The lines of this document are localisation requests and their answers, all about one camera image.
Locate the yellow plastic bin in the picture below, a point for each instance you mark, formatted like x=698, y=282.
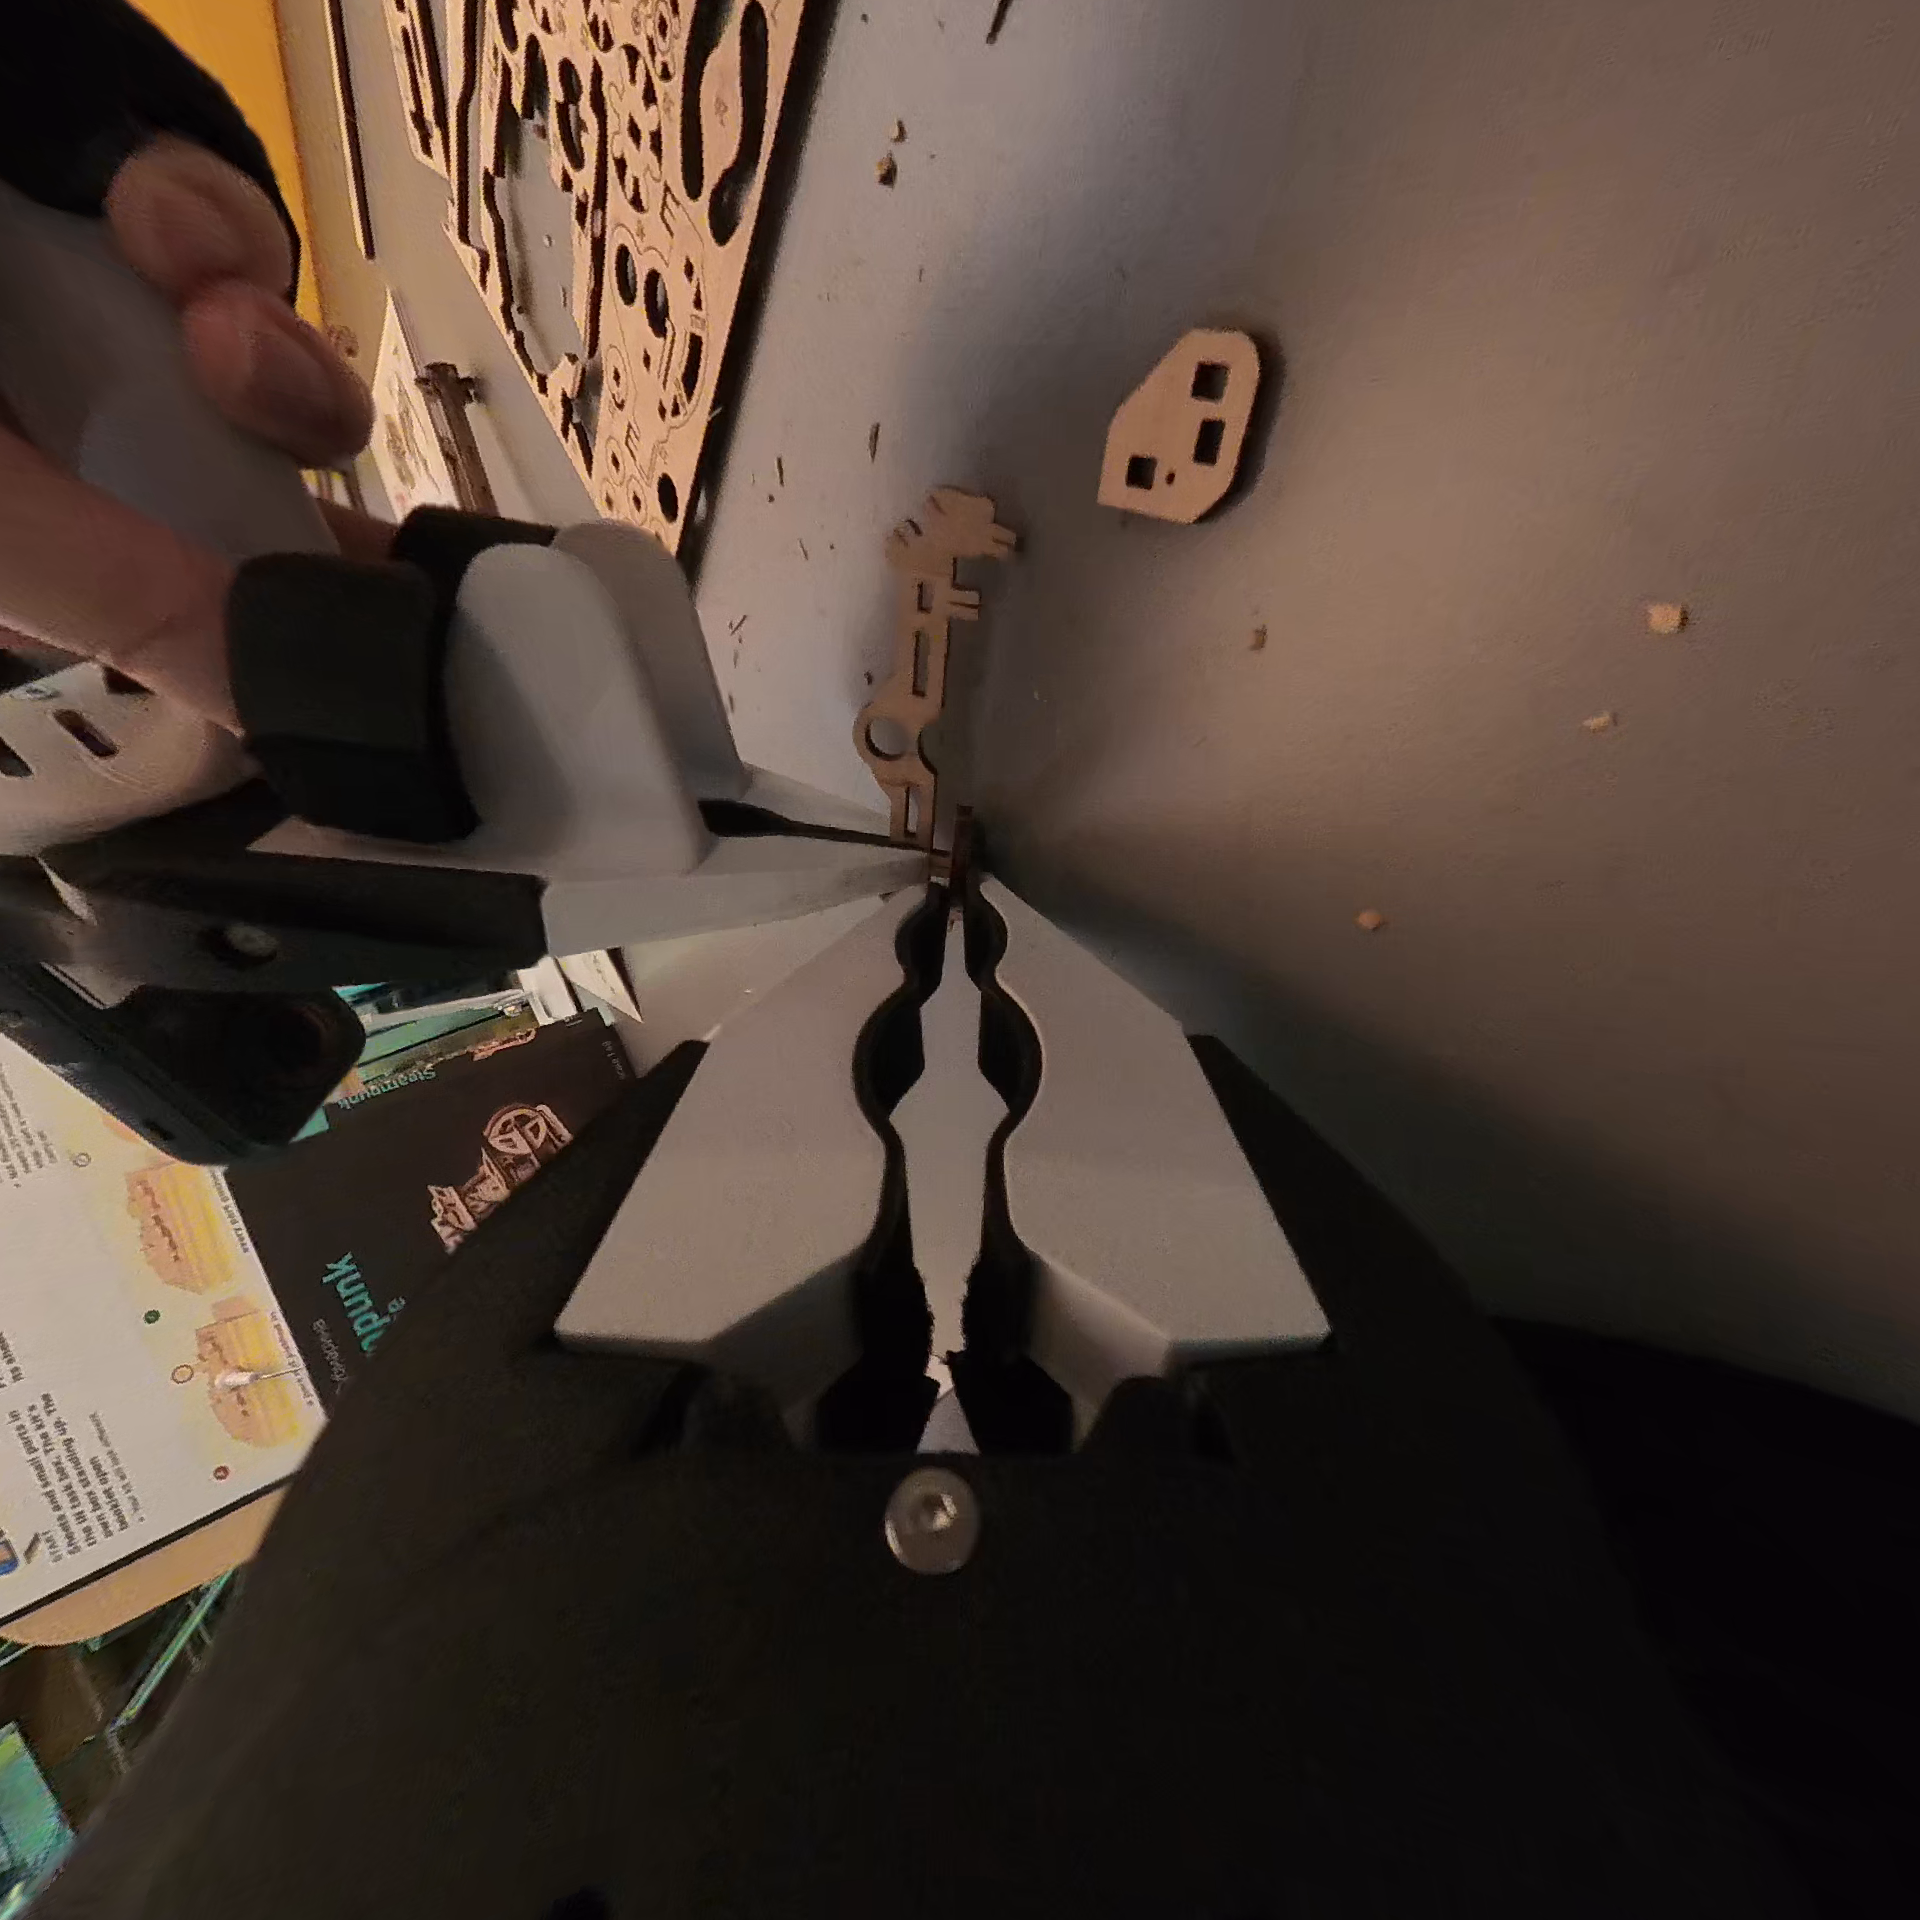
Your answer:
x=249, y=53

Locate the illustrated instruction booklet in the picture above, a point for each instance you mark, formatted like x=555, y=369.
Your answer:
x=119, y=1348

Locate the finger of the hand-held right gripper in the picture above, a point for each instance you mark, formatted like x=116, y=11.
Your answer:
x=571, y=749
x=667, y=644

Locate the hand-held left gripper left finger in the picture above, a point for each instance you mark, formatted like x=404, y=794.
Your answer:
x=721, y=1171

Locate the long notched wooden part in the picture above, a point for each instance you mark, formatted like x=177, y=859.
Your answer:
x=941, y=597

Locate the wooden plate with square holes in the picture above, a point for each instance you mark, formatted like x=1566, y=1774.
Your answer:
x=1154, y=412

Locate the black model kit box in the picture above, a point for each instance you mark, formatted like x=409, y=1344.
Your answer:
x=376, y=1199

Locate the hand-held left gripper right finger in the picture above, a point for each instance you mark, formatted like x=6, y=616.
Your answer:
x=1154, y=1186

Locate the person's right hand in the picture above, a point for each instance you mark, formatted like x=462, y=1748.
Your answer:
x=240, y=270

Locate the green cutting mat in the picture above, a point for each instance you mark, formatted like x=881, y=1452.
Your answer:
x=91, y=1710

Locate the small wooden gear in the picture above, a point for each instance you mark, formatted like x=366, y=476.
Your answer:
x=960, y=841

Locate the scattered wood chips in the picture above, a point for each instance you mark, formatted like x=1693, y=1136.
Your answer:
x=1667, y=619

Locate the laser-cut plywood sheet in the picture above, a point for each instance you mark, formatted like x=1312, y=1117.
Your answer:
x=768, y=152

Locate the cardboard sheet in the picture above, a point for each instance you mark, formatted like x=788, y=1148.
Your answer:
x=134, y=1598

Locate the small wooden model assembly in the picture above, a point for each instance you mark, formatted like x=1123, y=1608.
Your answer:
x=452, y=434

